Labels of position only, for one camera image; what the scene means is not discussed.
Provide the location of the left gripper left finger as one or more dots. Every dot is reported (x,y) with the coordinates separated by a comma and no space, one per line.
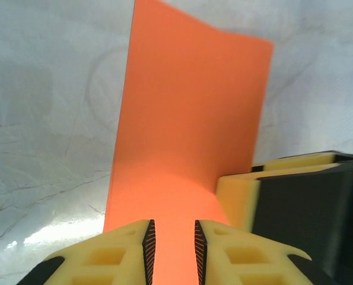
(105,258)

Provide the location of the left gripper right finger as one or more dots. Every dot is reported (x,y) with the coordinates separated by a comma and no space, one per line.
(241,261)

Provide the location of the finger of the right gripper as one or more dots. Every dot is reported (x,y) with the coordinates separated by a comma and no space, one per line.
(306,161)
(306,213)

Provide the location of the orange cloth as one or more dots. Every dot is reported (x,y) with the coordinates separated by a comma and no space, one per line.
(188,118)

